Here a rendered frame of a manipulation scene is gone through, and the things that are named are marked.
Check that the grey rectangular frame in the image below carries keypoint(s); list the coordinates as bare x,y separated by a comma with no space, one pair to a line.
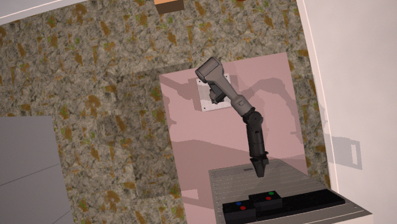
284,195

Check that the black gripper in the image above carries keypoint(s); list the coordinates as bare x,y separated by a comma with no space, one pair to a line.
259,158

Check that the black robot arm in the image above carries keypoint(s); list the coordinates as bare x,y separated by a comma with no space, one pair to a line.
211,72

